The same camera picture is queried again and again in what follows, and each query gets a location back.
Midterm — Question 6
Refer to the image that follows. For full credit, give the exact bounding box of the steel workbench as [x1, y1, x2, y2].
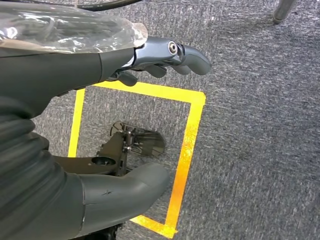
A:
[272, 0, 297, 25]

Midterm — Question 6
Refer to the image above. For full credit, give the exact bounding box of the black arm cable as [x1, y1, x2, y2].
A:
[0, 0, 143, 12]

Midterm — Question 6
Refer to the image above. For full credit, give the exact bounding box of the yellow floor tape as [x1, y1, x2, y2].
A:
[67, 81, 207, 240]

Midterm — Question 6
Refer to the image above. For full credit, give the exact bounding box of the black robot leg mechanism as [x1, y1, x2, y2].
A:
[54, 120, 166, 240]

